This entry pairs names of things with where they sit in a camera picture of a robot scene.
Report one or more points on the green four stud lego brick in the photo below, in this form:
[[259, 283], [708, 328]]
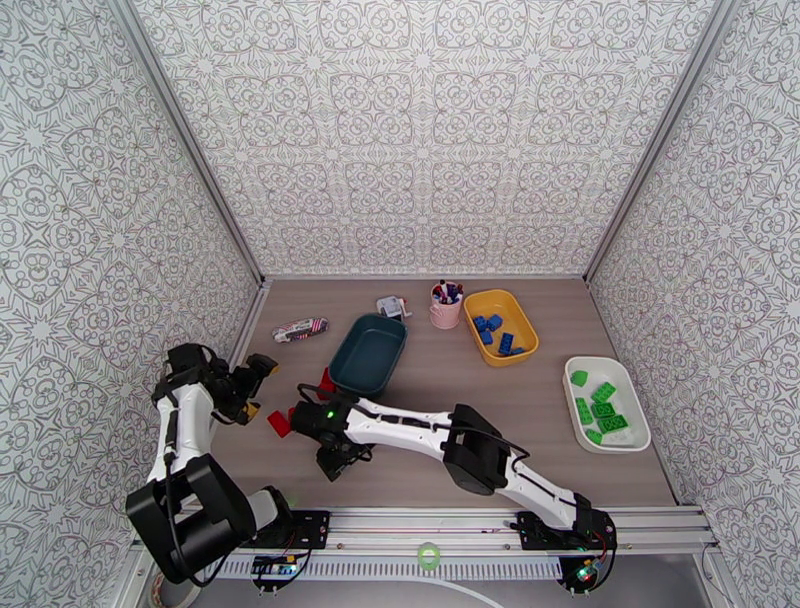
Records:
[[604, 410], [604, 392]]

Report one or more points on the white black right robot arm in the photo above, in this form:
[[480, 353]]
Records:
[[406, 425]]

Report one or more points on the beige tape roll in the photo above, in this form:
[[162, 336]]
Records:
[[164, 597]]

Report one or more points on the green eight stud lego brick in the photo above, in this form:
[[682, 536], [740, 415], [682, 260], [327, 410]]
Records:
[[613, 424]]

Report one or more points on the grey crank pencil sharpener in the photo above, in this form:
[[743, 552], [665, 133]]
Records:
[[390, 307]]

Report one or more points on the aluminium frame rail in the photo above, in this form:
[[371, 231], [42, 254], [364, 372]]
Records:
[[406, 522]]

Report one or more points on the right circuit board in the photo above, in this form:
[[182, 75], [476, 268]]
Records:
[[587, 573]]

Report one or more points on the yellow plastic bin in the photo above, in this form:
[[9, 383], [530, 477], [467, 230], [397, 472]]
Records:
[[525, 331]]

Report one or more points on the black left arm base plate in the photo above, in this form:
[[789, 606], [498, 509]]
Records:
[[312, 528]]

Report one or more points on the long narrow green lego brick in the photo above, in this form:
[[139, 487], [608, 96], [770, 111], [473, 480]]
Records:
[[584, 409]]

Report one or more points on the pink pen cup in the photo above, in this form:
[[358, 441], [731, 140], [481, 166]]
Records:
[[445, 315]]

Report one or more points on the left circuit board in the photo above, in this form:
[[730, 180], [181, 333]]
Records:
[[275, 567]]

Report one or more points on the striped candy wrapper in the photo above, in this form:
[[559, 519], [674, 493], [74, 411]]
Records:
[[300, 329]]

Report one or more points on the white tube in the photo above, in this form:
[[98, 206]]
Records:
[[462, 590]]

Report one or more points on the teal plastic bin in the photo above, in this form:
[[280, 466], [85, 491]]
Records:
[[369, 353]]

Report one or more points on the small green lego brick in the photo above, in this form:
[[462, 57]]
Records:
[[594, 436]]

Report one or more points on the green tape roll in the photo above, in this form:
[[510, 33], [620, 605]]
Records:
[[429, 556]]

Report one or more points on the circuit board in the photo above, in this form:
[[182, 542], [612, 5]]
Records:
[[275, 567], [587, 573]]

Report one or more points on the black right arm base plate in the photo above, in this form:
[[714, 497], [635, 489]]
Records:
[[531, 531]]

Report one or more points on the white plastic bin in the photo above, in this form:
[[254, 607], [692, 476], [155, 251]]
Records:
[[619, 440]]

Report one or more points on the green sloped lego brick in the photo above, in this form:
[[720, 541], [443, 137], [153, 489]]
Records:
[[579, 377]]

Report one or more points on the aluminium corner post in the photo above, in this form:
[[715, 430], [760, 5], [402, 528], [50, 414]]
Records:
[[656, 144], [187, 137]]

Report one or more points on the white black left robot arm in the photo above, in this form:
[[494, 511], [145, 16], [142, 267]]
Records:
[[181, 431]]

